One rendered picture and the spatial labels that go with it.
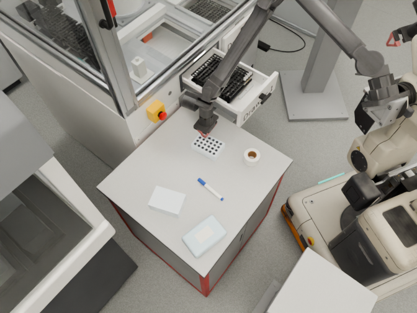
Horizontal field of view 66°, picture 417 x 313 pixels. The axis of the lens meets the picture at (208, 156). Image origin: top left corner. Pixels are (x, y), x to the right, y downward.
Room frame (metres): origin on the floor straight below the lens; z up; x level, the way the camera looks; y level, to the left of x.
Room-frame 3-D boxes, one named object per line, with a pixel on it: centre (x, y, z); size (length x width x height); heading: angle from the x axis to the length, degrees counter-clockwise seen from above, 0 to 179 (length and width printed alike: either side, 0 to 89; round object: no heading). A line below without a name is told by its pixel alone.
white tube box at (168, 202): (0.50, 0.16, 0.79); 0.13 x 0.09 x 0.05; 71
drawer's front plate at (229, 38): (1.39, -0.17, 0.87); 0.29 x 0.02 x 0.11; 141
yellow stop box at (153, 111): (0.88, 0.22, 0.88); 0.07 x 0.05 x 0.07; 141
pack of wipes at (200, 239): (0.36, 0.02, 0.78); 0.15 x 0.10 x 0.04; 127
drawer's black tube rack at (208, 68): (1.07, -0.07, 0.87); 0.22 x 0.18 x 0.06; 51
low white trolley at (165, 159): (0.64, 0.05, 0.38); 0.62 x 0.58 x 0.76; 141
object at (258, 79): (1.08, -0.06, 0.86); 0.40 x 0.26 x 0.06; 51
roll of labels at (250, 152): (0.70, -0.19, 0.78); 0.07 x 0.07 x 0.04
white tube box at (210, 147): (0.76, 0.00, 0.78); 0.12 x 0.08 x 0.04; 58
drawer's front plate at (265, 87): (0.95, -0.22, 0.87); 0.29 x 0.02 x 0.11; 141
